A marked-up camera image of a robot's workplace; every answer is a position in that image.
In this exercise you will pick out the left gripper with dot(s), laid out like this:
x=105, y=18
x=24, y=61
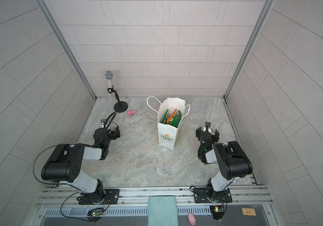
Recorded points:
x=113, y=133

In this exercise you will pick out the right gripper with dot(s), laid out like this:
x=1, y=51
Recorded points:
x=200, y=133

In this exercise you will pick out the green Fox's candy bag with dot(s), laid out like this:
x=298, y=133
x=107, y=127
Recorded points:
x=176, y=120
x=165, y=117

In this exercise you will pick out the orange Fox's fruits candy bag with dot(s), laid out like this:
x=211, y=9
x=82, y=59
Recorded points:
x=172, y=116

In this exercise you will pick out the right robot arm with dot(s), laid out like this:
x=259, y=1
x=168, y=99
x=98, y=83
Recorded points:
x=232, y=161

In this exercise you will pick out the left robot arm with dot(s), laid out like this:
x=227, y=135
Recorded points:
x=65, y=165

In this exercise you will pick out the pink pig toy on table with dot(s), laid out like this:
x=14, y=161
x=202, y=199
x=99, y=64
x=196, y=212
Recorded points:
x=131, y=112

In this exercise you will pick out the glitter bottle grey cap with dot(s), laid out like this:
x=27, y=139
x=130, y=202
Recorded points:
x=109, y=77

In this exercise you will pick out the left circuit board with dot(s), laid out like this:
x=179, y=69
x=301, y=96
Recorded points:
x=95, y=215

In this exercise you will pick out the circuit board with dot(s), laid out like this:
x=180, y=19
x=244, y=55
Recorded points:
x=95, y=215
x=217, y=212

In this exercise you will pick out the right circuit board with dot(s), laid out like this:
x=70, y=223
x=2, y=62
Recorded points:
x=217, y=212

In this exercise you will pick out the teal cloth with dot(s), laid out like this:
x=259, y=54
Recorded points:
x=162, y=211

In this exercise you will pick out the pink pig toy front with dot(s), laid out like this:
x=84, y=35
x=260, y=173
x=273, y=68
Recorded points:
x=191, y=219

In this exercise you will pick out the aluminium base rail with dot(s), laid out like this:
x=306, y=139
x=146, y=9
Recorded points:
x=139, y=196

